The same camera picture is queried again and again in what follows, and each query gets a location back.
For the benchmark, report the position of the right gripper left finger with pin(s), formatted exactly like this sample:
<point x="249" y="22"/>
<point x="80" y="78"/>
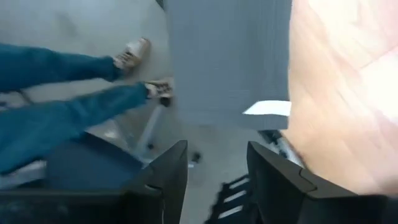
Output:
<point x="93" y="208"/>

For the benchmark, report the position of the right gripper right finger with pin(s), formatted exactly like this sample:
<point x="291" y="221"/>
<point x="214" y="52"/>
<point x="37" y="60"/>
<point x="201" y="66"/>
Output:
<point x="311" y="208"/>

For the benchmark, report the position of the grey waffle-weave towel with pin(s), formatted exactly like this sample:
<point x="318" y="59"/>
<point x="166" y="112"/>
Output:
<point x="227" y="62"/>

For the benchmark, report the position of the dark blue chair seat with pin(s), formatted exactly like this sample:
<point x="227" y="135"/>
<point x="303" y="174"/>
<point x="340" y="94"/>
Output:
<point x="90" y="161"/>

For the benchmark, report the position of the black striped floor mat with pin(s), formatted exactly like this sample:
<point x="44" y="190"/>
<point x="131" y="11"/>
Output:
<point x="236" y="196"/>

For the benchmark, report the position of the person's leg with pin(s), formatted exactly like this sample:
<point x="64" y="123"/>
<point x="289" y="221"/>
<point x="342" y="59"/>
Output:
<point x="46" y="65"/>
<point x="62" y="124"/>

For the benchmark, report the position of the grey chair base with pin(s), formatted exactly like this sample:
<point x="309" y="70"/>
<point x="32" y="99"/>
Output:
<point x="150" y="127"/>

